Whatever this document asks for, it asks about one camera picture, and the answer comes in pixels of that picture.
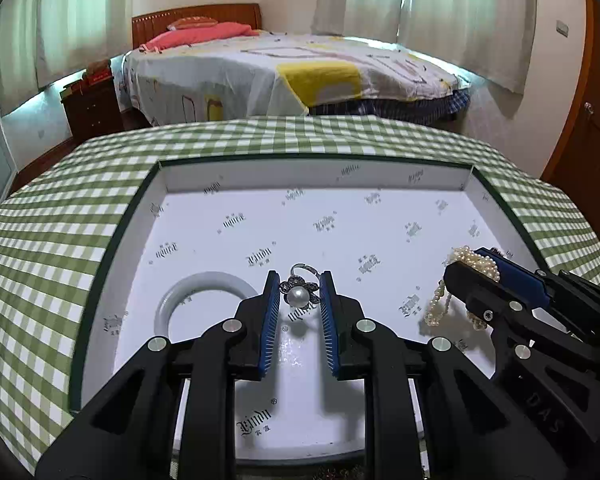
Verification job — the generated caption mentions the white pearl necklace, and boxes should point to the white pearl necklace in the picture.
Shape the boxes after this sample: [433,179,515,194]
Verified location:
[424,246,503,332]

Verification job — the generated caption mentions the dark wooden nightstand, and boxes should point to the dark wooden nightstand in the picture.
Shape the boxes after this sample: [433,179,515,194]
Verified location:
[62,80,126,133]

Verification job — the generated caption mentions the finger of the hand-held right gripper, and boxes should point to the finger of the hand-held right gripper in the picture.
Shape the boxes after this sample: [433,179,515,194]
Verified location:
[442,260,600,377]
[474,246,600,332]

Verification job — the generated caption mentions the green checked tablecloth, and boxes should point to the green checked tablecloth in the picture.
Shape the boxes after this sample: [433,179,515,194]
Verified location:
[0,115,600,480]

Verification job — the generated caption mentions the wooden door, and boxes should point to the wooden door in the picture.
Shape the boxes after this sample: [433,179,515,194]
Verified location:
[540,0,600,241]

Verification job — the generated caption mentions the wooden headboard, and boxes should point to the wooden headboard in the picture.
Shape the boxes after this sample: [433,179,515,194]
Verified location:
[131,3,262,50]

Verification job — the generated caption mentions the red box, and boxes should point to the red box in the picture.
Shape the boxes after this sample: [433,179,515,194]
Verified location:
[77,60,113,88]

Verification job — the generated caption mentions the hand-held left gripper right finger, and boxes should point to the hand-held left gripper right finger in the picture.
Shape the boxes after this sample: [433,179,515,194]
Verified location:
[320,270,576,480]

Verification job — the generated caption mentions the white bangle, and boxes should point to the white bangle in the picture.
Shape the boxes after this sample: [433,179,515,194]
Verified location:
[155,271,261,336]

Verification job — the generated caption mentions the bed with patterned cover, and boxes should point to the bed with patterned cover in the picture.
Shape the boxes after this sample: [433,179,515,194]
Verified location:
[122,34,461,126]

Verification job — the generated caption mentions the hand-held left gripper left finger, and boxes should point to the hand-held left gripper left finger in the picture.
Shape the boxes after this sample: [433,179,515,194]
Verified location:
[35,270,283,480]

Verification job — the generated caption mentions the white printed box tray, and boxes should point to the white printed box tray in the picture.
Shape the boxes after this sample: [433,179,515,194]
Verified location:
[67,155,548,466]

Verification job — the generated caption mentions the pearl flower ring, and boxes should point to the pearl flower ring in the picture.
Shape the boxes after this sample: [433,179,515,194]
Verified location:
[279,263,326,311]

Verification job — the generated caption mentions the orange patterned pillow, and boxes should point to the orange patterned pillow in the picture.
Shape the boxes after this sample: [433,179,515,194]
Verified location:
[167,16,218,31]

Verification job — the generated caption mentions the blue plaid bed sheet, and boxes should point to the blue plaid bed sheet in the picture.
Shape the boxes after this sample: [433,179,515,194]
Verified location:
[307,91,471,123]

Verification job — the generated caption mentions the pink pillow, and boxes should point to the pink pillow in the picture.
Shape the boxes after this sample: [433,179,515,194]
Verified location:
[139,22,261,53]

